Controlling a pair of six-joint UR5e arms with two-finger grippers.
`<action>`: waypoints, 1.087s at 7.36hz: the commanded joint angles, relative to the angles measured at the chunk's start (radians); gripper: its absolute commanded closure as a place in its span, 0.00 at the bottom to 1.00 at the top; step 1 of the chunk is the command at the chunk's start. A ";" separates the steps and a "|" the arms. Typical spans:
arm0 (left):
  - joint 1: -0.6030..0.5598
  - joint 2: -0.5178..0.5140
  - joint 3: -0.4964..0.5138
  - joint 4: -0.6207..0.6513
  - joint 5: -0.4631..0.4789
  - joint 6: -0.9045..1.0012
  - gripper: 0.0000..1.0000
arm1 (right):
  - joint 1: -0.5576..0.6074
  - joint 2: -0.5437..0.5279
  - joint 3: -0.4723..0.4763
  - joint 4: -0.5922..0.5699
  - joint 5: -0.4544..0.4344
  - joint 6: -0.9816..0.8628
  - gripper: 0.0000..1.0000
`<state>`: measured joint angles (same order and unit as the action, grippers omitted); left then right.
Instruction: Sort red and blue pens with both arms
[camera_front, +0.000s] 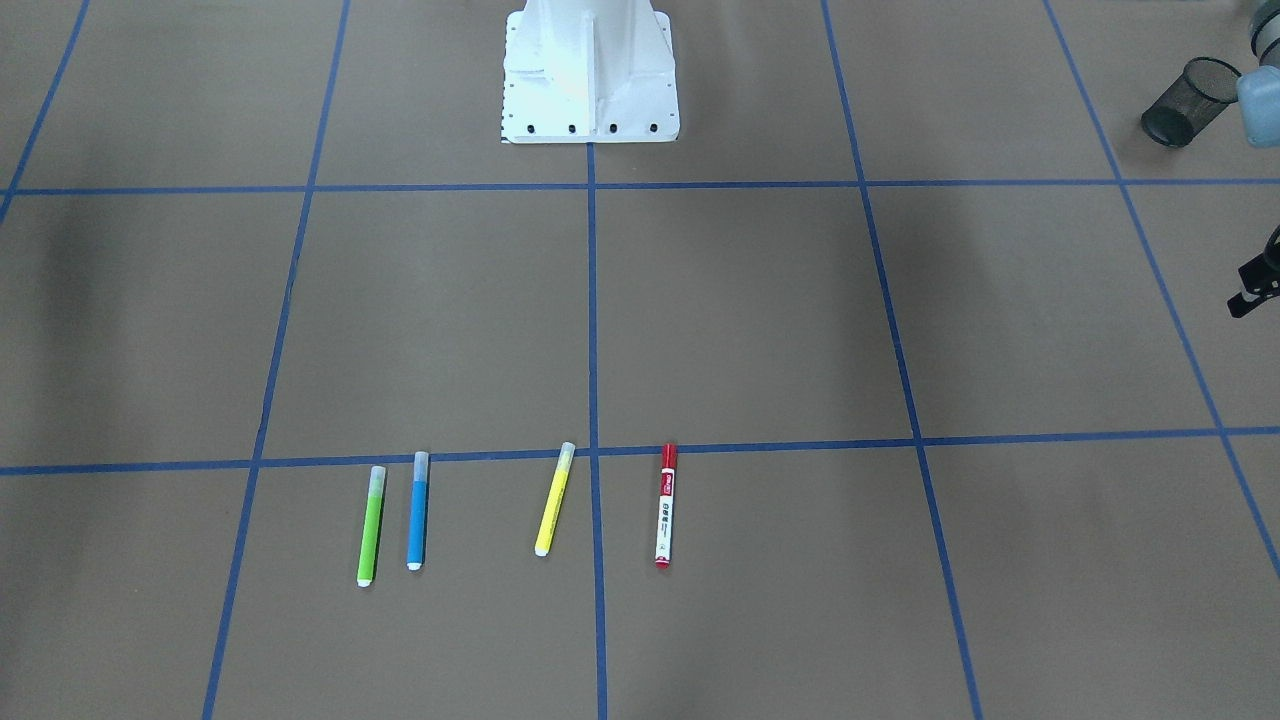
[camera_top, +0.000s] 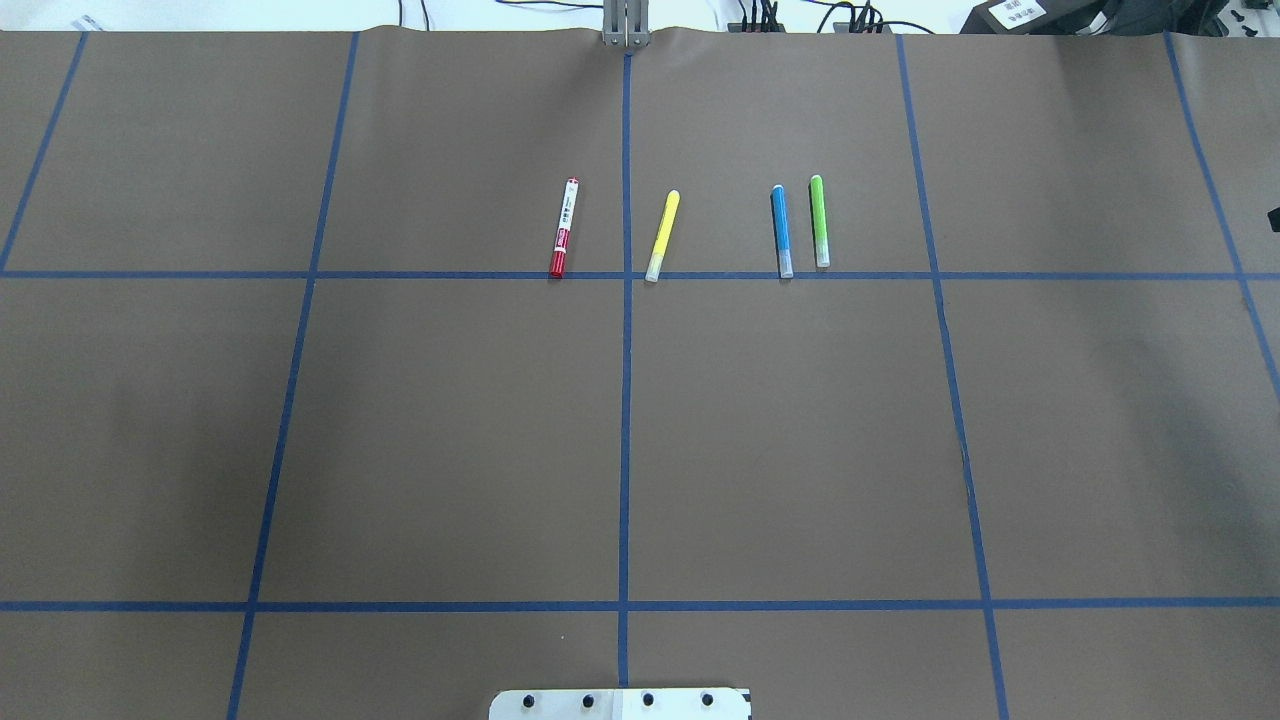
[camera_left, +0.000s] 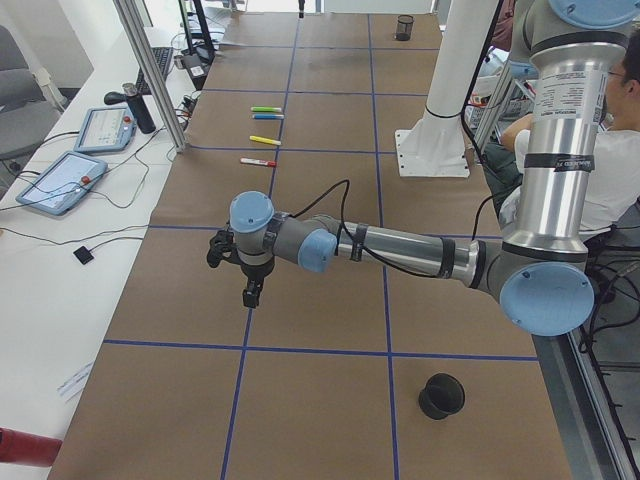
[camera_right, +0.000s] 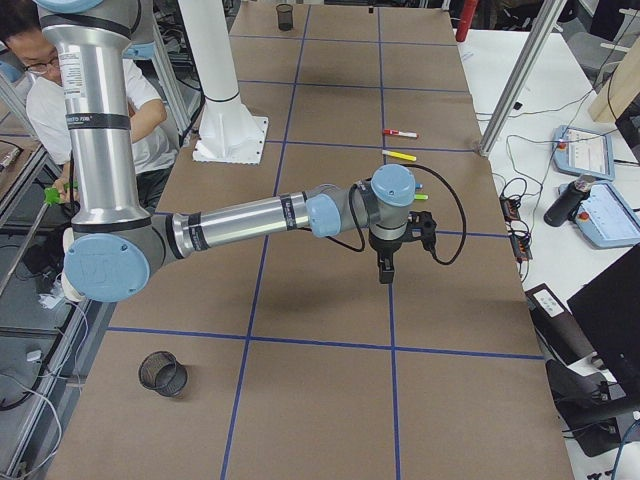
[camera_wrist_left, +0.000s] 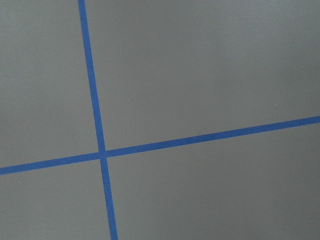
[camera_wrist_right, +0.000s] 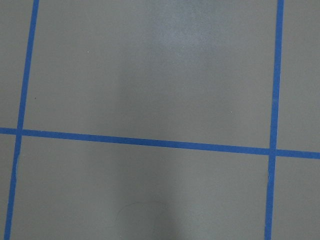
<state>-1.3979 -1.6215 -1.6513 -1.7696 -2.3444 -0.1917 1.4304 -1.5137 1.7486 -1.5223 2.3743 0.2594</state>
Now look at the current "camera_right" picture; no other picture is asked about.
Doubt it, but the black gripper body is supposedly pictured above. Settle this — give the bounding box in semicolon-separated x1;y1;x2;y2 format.
369;227;406;256

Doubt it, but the red white whiteboard marker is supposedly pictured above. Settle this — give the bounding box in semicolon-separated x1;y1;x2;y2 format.
382;129;419;139

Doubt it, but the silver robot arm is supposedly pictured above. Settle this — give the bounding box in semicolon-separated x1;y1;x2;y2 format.
38;1;416;302

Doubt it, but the yellow highlighter pen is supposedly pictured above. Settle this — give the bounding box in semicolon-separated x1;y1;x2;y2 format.
381;149;417;162

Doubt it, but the black orange usb hub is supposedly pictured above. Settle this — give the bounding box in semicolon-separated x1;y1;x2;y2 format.
499;196;533;263

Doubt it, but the black water bottle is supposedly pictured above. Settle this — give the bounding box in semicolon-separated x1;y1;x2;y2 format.
543;174;596;227

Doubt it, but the black device white panel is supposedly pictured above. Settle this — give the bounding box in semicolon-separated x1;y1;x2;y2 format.
525;284;595;364

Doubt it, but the upper teach pendant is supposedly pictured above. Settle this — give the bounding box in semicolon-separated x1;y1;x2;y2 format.
553;125;615;181

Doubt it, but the teach pendant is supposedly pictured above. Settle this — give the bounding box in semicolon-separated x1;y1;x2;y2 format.
572;180;639;249
553;125;615;181

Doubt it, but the lower teach pendant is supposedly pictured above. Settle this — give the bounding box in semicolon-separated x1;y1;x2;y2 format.
572;180;639;249

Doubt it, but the black monitor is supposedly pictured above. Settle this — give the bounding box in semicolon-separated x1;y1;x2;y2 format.
568;245;639;394

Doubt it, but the near black mesh cup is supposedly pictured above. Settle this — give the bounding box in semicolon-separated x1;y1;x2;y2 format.
138;351;188;397

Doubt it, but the black mesh cup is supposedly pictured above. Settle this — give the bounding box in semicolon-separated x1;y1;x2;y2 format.
138;351;188;397
276;3;294;31

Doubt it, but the far black mesh cup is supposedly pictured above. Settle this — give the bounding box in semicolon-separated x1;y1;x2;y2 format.
276;3;294;31

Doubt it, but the red cylinder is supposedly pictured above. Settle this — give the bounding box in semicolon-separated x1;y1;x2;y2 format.
455;0;479;43

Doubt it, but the wooden board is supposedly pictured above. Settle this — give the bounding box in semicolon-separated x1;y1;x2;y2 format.
588;39;640;123

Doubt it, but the green phone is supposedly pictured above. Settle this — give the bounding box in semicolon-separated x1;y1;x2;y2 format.
44;186;71;205

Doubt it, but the seated person white shirt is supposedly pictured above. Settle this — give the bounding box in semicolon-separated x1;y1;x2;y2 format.
1;3;176;213

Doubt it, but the black camera cable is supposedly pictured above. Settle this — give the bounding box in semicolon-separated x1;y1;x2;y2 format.
319;163;469;266

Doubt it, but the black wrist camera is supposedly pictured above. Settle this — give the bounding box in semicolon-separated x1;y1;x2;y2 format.
405;211;436;253

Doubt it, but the white camera stand pillar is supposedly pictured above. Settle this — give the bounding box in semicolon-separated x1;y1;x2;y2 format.
179;0;269;165

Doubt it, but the aluminium frame post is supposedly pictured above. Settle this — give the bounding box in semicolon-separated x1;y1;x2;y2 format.
477;0;567;157

